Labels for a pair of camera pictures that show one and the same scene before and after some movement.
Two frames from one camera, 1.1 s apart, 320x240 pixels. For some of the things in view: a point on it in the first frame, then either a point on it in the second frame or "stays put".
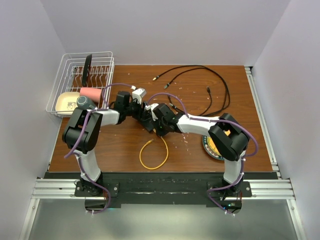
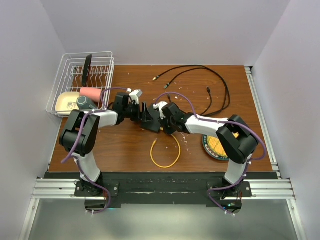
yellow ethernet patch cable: x=166 y=157 → x=168 y=166
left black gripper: x=145 y=113 stays put
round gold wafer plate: x=211 y=148 stays put
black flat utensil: x=86 y=71 stays put
